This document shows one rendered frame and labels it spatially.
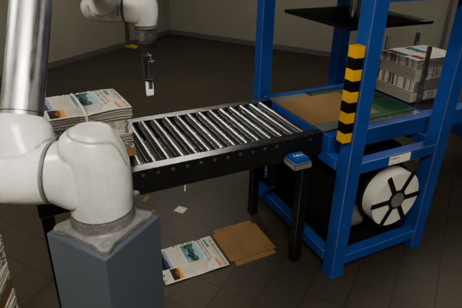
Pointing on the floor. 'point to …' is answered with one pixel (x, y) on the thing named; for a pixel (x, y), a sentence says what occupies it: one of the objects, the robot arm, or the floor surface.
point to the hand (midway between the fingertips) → (149, 87)
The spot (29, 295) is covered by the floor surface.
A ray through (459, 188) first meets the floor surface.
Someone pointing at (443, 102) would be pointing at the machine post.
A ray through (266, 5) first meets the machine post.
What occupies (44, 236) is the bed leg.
